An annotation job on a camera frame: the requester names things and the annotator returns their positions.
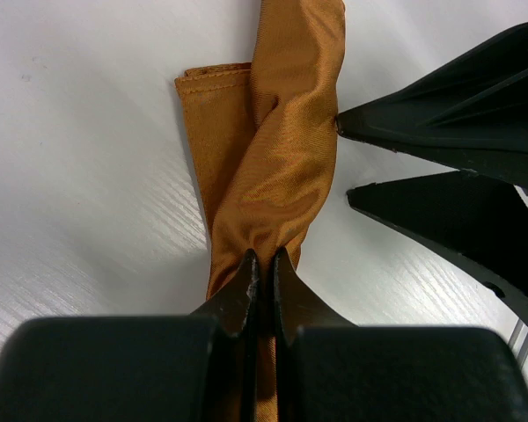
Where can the orange cloth napkin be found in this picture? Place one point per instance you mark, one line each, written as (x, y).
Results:
(262, 135)

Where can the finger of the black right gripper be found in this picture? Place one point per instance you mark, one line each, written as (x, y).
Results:
(478, 224)
(470, 114)

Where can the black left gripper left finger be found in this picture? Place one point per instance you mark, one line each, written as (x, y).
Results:
(197, 367)

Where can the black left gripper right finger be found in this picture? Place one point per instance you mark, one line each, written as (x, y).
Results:
(328, 369)

